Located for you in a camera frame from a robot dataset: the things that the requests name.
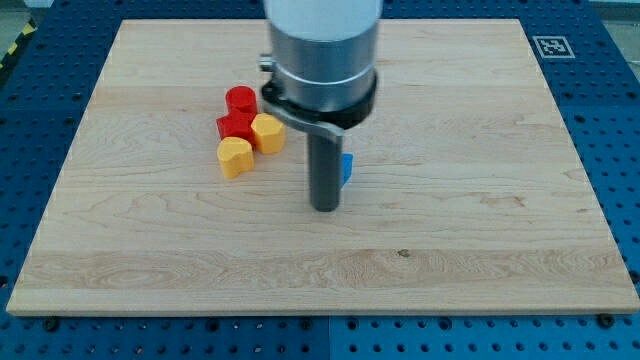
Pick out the blue block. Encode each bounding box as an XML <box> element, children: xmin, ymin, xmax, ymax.
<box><xmin>341</xmin><ymin>153</ymin><xmax>354</xmax><ymax>187</ymax></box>

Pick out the yellow heart block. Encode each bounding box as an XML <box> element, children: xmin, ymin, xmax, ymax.
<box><xmin>217</xmin><ymin>136</ymin><xmax>255</xmax><ymax>179</ymax></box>

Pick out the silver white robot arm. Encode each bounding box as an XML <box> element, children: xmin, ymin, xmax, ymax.
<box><xmin>259</xmin><ymin>0</ymin><xmax>383</xmax><ymax>212</ymax></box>

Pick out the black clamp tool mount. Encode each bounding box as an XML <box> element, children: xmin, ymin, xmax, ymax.
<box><xmin>259</xmin><ymin>54</ymin><xmax>377</xmax><ymax>143</ymax></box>

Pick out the yellow hexagon block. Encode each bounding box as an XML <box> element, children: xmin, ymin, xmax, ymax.
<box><xmin>251</xmin><ymin>113</ymin><xmax>286</xmax><ymax>154</ymax></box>

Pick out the red cylinder block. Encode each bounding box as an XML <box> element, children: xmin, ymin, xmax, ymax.
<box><xmin>225</xmin><ymin>85</ymin><xmax>258</xmax><ymax>114</ymax></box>

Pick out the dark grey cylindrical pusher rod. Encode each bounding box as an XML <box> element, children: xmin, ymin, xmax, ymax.
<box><xmin>307</xmin><ymin>135</ymin><xmax>343</xmax><ymax>212</ymax></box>

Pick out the red star block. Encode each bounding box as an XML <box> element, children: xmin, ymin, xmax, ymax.
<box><xmin>216</xmin><ymin>111</ymin><xmax>256</xmax><ymax>147</ymax></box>

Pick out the white fiducial marker tag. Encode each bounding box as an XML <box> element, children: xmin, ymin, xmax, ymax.
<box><xmin>533</xmin><ymin>35</ymin><xmax>575</xmax><ymax>59</ymax></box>

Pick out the light wooden board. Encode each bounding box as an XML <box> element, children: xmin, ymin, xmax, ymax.
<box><xmin>7</xmin><ymin>19</ymin><xmax>639</xmax><ymax>317</ymax></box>

